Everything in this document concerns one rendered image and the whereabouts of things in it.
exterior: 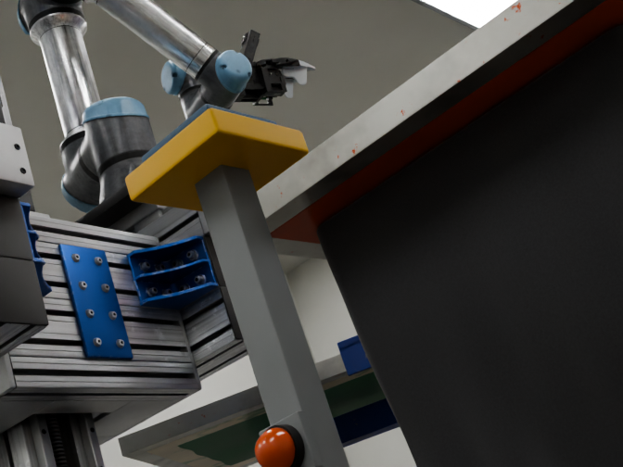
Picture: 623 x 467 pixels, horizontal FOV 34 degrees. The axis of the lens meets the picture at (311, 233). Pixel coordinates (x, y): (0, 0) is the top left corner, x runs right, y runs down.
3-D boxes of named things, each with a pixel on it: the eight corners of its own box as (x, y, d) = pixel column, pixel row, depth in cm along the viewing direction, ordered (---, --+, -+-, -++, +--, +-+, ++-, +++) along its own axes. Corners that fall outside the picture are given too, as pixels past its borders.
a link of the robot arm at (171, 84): (165, 105, 214) (155, 72, 217) (211, 105, 220) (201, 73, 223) (179, 83, 208) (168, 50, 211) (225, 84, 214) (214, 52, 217)
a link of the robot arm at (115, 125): (108, 150, 173) (89, 85, 178) (85, 190, 183) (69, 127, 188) (171, 148, 179) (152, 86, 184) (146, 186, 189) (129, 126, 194)
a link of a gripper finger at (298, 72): (320, 87, 230) (282, 90, 227) (313, 64, 232) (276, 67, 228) (324, 81, 227) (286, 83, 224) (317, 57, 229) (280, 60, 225)
